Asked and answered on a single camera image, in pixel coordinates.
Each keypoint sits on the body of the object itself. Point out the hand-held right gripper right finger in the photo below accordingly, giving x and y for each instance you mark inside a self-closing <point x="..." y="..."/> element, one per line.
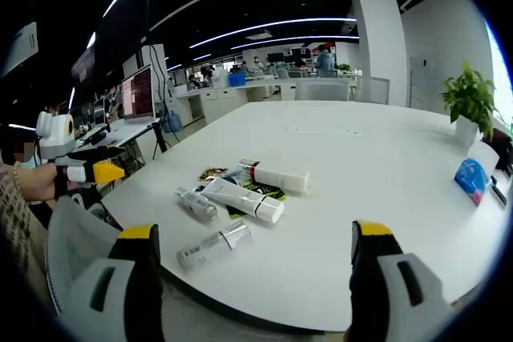
<point x="376" y="278"/>

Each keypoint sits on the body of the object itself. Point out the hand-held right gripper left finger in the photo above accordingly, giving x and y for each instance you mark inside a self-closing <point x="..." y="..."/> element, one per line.
<point x="136" y="286"/>

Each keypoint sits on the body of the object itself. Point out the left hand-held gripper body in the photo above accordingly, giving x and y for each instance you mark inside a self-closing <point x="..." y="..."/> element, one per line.
<point x="56" y="138"/>

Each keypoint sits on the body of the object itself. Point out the small silver skincare bottle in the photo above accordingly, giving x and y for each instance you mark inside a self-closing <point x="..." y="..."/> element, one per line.
<point x="196" y="203"/>

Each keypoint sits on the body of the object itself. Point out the white skincare tube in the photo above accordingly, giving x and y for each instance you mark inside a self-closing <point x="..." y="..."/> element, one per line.
<point x="240" y="198"/>

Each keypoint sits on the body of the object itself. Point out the white skincare bottle red band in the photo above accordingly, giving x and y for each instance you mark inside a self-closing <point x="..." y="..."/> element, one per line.
<point x="280" y="179"/>

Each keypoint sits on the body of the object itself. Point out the black green sachet packet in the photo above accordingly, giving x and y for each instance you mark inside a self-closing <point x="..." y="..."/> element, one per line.
<point x="256" y="189"/>

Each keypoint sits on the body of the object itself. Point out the blue storage box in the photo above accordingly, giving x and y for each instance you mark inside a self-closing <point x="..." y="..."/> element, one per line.
<point x="236" y="79"/>

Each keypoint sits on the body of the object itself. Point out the person's left hand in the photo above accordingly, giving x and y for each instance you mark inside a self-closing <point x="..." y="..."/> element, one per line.
<point x="38" y="182"/>

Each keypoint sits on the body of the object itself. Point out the dark monitor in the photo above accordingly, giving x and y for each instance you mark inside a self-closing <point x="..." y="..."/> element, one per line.
<point x="83" y="65"/>

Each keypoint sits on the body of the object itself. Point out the blue water jug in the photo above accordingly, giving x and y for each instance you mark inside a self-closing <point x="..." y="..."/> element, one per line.
<point x="171" y="122"/>

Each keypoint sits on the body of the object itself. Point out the white box unit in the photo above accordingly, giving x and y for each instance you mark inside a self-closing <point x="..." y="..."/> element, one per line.
<point x="22" y="47"/>

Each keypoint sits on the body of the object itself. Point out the gold foil sachet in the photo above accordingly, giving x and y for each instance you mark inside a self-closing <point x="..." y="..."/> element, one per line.
<point x="212" y="173"/>

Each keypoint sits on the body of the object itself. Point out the blue tissue packet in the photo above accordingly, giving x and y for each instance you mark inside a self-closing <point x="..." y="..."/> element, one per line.
<point x="471" y="182"/>

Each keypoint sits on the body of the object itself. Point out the small black object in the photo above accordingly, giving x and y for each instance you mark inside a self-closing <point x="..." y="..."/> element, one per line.
<point x="499" y="194"/>

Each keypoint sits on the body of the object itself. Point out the plant in dark red pot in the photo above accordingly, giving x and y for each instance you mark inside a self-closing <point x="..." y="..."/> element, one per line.
<point x="501" y="150"/>

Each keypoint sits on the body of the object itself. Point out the white office chair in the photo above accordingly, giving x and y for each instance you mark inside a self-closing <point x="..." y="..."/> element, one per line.
<point x="320" y="89"/>

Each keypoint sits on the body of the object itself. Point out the green plant in white pot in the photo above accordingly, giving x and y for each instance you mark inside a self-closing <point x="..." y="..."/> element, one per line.
<point x="469" y="97"/>

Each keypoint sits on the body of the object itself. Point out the small distant green plant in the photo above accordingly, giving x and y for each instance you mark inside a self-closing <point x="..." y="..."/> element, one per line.
<point x="343" y="67"/>

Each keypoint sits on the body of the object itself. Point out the straight ceiling light strip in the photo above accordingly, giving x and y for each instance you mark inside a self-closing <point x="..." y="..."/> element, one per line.
<point x="296" y="39"/>
<point x="272" y="26"/>

